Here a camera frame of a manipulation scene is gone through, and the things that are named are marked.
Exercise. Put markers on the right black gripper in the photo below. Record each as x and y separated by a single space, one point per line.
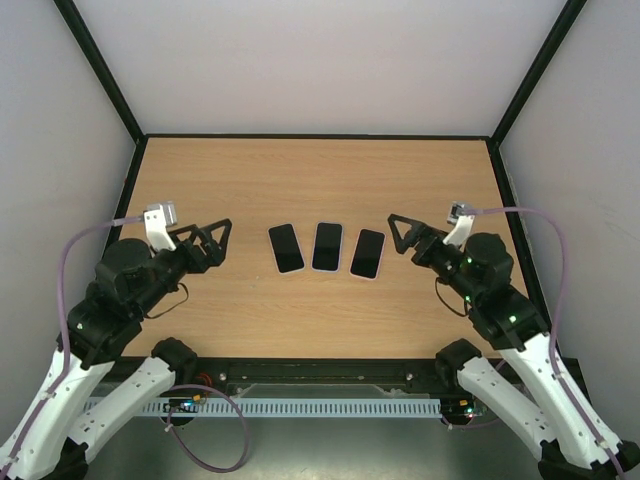
420 245

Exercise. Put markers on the pink phone case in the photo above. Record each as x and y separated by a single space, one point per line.
380 265

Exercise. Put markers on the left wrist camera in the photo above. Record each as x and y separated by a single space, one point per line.
158 218

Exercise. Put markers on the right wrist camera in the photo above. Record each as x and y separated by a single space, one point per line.
461 217

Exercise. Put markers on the black frame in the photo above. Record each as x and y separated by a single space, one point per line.
267 112

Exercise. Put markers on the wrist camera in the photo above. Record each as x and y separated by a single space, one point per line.
158 218
461 217

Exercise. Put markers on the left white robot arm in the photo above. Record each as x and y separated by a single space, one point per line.
56 439

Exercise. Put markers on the light blue cable duct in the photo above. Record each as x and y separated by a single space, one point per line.
295 408

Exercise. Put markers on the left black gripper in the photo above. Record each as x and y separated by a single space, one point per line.
215 255

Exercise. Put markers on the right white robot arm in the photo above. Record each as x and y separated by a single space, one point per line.
552 416

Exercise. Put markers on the lavender phone case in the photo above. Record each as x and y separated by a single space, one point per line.
314 247

